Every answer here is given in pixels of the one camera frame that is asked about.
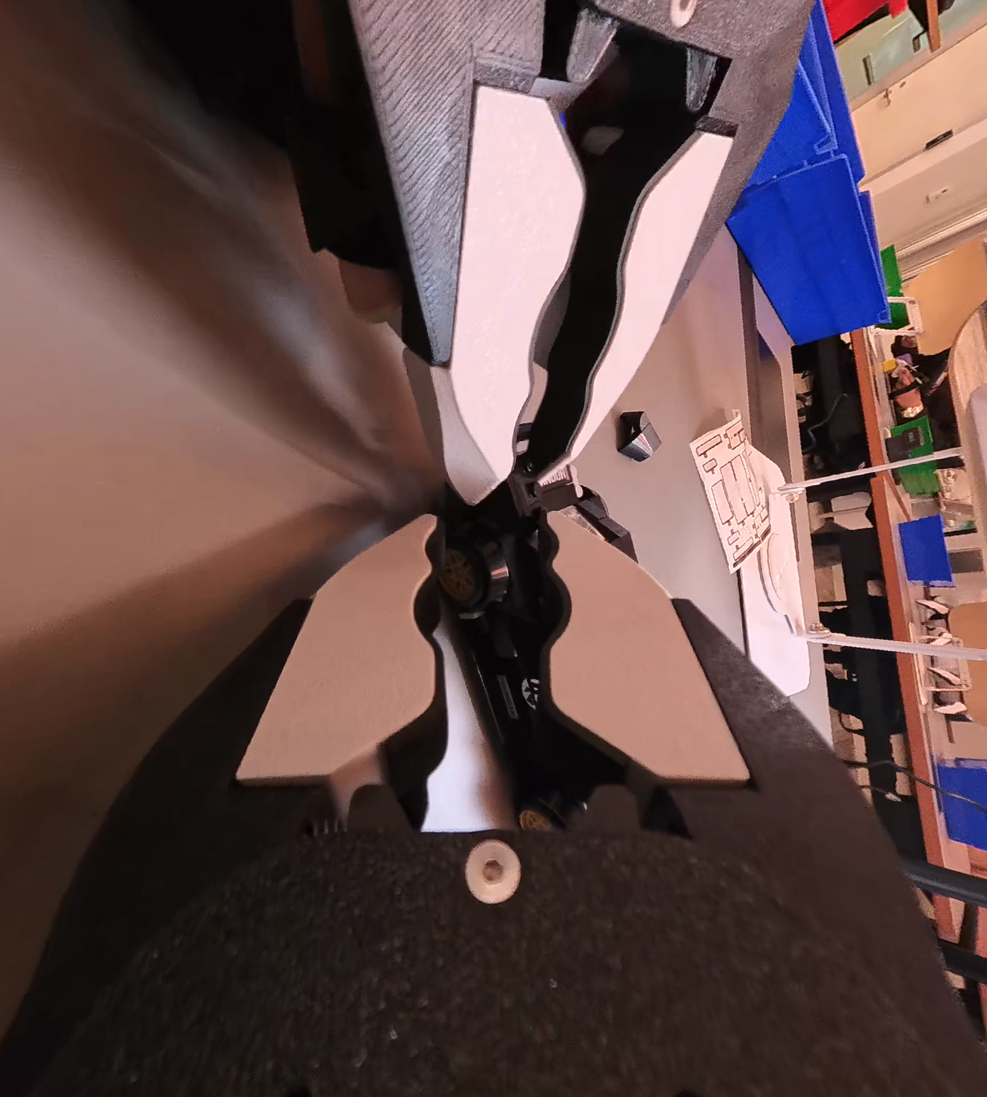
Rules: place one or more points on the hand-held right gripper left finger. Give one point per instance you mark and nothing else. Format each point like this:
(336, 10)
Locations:
(339, 686)

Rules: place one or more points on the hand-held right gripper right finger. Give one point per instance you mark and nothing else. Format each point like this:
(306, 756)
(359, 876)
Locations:
(648, 686)

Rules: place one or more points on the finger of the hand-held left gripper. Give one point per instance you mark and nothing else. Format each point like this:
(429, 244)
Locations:
(674, 240)
(511, 223)

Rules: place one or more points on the black lego car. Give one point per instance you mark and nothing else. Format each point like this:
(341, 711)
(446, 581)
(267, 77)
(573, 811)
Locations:
(519, 686)

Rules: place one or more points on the small black lego brick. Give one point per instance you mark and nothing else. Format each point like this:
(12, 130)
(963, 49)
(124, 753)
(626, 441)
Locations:
(636, 434)

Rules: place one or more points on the white booklet stand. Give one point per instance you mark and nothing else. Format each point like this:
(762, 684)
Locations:
(785, 635)

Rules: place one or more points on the white sticker sheet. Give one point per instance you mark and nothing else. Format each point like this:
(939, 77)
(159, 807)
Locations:
(734, 489)

